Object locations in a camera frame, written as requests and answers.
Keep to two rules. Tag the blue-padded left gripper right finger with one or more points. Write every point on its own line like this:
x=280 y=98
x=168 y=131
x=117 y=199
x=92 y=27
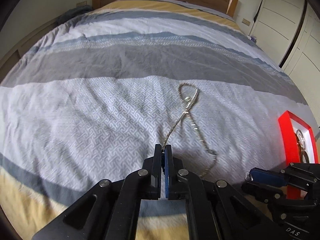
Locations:
x=174 y=189

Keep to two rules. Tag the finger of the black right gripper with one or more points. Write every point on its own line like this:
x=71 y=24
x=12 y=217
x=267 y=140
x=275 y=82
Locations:
x=264 y=193

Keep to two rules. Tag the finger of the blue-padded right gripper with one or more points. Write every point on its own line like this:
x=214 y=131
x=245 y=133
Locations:
x=267 y=177

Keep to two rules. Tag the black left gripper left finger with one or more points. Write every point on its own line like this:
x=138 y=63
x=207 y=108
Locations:
x=152 y=187

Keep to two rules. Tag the dark tortoiseshell bangle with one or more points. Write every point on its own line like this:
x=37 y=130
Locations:
x=304 y=158

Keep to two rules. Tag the thin silver bangle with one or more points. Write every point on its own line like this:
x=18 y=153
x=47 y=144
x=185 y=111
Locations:
x=300 y=139

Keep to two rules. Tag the red jewelry box tray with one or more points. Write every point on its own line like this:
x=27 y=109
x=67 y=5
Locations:
x=289 y=123

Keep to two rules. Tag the striped bed duvet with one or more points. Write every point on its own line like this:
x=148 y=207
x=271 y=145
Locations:
x=92 y=98

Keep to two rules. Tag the white wardrobe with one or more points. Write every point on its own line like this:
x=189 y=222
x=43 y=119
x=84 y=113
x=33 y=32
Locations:
x=288 y=32

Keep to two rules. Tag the dark clothes pile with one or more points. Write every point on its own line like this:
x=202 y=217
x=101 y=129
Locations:
x=72 y=13

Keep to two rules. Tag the low wall cabinet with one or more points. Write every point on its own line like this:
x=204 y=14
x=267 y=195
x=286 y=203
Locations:
x=19 y=49

